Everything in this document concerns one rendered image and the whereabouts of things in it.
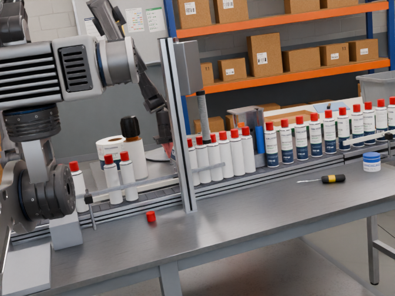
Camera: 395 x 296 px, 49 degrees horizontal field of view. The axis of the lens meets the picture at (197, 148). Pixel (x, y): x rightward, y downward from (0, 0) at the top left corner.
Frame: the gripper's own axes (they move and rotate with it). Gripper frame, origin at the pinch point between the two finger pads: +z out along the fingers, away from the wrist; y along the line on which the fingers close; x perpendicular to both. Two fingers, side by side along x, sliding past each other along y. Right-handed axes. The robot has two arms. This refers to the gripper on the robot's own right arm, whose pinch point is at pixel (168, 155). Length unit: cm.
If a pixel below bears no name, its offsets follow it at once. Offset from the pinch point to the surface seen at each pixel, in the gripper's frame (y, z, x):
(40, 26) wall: 55, -92, -453
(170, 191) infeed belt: 2.9, 13.4, 7.1
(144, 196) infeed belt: 13.6, 13.5, 5.6
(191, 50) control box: -10.4, -42.7, 18.4
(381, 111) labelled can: -103, -3, 7
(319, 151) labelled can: -68, 10, 8
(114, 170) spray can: 24.2, -0.6, 8.3
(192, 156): -8.1, 0.0, 8.3
